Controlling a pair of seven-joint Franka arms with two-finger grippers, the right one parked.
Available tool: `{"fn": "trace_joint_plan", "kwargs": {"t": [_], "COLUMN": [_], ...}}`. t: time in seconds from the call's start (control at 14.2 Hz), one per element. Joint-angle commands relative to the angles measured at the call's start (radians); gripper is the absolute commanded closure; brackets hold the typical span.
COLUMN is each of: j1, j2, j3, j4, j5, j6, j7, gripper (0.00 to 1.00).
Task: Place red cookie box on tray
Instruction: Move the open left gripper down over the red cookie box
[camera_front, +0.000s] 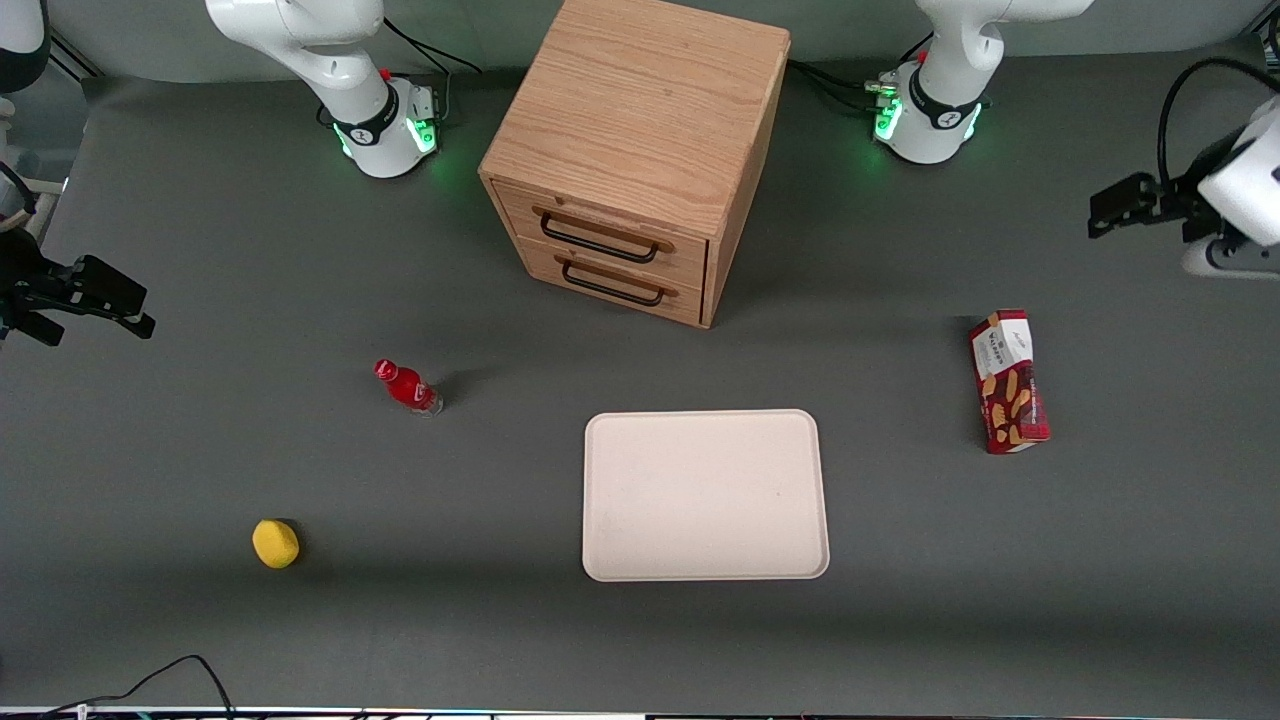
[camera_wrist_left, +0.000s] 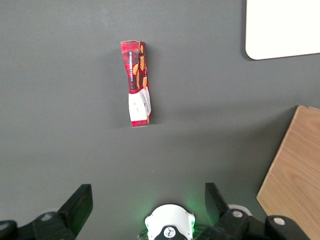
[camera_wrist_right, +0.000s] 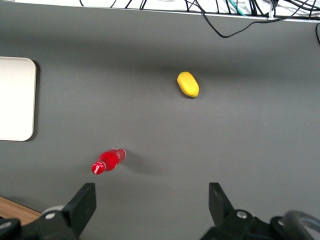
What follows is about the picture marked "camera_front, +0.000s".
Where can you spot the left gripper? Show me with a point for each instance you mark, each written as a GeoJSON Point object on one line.
{"type": "Point", "coordinates": [1180, 202]}

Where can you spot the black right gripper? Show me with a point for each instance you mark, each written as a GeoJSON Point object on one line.
{"type": "Point", "coordinates": [22, 272]}

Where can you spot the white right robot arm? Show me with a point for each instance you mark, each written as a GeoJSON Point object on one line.
{"type": "Point", "coordinates": [340, 50]}

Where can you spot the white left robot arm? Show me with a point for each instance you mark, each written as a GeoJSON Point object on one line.
{"type": "Point", "coordinates": [945, 90]}

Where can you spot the red cookie box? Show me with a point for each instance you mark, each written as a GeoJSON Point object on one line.
{"type": "Point", "coordinates": [1008, 385]}

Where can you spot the beige rectangular tray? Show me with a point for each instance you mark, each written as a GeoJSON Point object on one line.
{"type": "Point", "coordinates": [705, 495]}

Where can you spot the yellow lemon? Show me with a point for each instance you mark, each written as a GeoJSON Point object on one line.
{"type": "Point", "coordinates": [275, 543]}

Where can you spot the red soda bottle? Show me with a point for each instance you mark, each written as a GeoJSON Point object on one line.
{"type": "Point", "coordinates": [407, 387]}

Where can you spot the wooden drawer cabinet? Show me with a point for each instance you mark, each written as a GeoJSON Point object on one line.
{"type": "Point", "coordinates": [640, 130]}

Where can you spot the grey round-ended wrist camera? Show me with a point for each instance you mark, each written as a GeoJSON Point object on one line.
{"type": "Point", "coordinates": [1225, 260]}

